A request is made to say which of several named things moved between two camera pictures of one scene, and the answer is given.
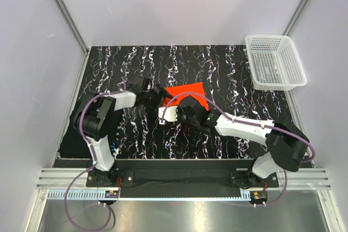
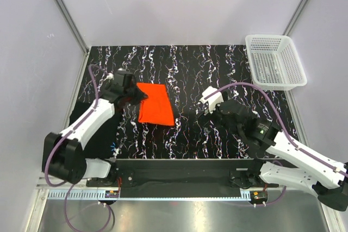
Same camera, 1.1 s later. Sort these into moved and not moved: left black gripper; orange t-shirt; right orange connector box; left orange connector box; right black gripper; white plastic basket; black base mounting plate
Moved: right black gripper; orange t-shirt; left black gripper
Not moved: black base mounting plate; right orange connector box; white plastic basket; left orange connector box
